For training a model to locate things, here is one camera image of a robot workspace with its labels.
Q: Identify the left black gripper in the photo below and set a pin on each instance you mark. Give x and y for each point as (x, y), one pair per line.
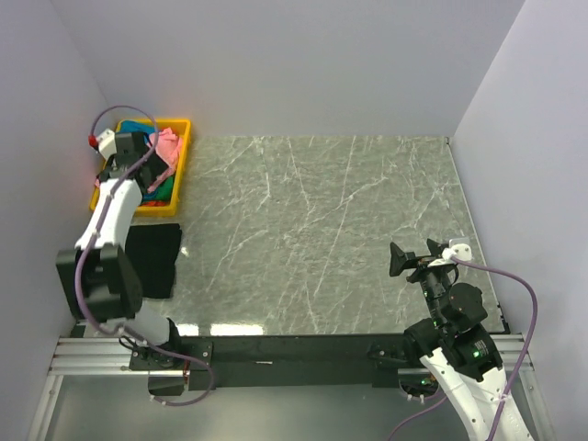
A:
(157, 166)

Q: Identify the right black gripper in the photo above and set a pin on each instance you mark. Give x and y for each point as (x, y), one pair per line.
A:
(399, 259)

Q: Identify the pink t shirt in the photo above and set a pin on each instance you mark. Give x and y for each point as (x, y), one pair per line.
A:
(121, 150)

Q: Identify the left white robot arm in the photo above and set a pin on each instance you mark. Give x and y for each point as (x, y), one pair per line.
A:
(100, 283)

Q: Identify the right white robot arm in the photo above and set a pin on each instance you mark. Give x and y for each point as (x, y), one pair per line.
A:
(453, 345)

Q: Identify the teal t shirt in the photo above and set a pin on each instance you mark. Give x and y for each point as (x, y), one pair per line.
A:
(129, 126)

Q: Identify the green t shirt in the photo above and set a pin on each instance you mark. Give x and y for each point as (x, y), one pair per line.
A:
(162, 193)

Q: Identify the yellow plastic bin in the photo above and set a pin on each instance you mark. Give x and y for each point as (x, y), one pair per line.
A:
(181, 161)

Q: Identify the folded black t shirt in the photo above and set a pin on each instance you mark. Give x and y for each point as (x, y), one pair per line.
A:
(152, 251)

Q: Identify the black base beam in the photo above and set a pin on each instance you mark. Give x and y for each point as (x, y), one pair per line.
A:
(378, 360)

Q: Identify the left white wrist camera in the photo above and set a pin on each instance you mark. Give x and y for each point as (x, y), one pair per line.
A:
(104, 143)

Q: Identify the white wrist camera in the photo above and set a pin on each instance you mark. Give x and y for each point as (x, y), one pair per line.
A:
(458, 248)
(104, 143)

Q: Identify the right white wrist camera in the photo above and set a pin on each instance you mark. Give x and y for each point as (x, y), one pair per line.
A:
(458, 248)

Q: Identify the aluminium rail frame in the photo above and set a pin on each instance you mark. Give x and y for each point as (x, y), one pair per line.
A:
(120, 404)

